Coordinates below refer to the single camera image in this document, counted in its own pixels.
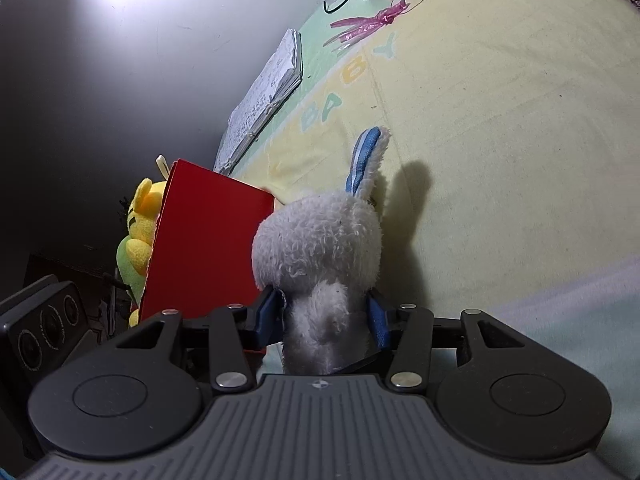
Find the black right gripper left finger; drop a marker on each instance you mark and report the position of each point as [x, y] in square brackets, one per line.
[239, 336]

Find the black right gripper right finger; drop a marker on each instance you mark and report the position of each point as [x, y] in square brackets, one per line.
[403, 337]

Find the white bunny plush toy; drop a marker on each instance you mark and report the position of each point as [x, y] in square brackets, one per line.
[324, 252]

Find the yellow tiger plush toy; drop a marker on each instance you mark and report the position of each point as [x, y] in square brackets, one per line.
[134, 252]

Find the red cardboard box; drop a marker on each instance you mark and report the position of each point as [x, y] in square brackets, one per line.
[202, 252]

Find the black speaker device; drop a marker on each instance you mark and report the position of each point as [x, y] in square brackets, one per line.
[41, 325]

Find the baby print blanket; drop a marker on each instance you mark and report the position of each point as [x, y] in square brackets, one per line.
[511, 183]

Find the handwritten paper notebook stack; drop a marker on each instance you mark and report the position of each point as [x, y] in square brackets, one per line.
[280, 76]

